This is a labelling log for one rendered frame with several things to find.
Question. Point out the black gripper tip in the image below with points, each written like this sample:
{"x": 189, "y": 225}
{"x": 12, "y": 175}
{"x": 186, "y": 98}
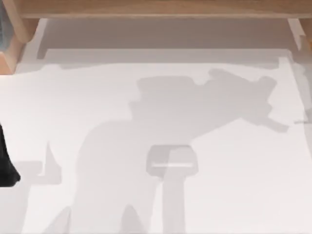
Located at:
{"x": 6, "y": 168}

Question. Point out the wooden cupboard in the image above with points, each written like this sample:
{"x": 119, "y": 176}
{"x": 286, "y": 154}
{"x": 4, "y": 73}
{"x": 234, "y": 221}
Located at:
{"x": 156, "y": 8}

